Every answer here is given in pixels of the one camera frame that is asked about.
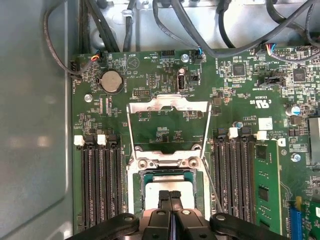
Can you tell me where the silver coin battery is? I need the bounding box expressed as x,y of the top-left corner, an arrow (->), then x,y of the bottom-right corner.
99,70 -> 124,95

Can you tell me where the thick grey cable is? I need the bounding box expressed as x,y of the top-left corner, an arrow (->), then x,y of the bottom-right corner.
171,0 -> 320,59

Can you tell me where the black open PC case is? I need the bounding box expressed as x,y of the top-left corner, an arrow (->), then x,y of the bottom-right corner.
0,0 -> 320,240

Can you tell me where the thin wire locking lever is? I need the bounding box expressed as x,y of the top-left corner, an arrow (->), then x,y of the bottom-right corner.
201,158 -> 224,215

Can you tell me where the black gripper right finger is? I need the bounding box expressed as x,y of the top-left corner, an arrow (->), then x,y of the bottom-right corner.
170,190 -> 285,240

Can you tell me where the silver square CPU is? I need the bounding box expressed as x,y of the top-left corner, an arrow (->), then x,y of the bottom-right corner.
141,172 -> 198,213

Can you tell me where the grey chipset heatsink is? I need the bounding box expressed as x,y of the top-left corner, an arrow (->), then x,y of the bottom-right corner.
308,117 -> 320,163

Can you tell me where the internal USB port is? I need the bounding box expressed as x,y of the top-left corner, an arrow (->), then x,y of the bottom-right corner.
177,68 -> 187,92

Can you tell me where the metal socket cover frame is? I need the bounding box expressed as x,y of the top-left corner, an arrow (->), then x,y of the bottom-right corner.
126,94 -> 213,162

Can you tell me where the blue expansion slot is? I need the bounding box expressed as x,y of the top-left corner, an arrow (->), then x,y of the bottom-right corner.
288,199 -> 303,240

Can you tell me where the black braided cable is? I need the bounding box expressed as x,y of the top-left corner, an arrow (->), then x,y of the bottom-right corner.
77,0 -> 92,55

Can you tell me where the green RAM stick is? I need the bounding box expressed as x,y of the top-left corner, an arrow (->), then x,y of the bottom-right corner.
253,141 -> 283,236

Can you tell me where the green motherboard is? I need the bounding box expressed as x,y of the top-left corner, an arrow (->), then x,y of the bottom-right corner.
70,49 -> 320,240

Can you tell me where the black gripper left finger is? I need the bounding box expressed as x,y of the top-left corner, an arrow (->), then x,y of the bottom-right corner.
72,190 -> 174,240

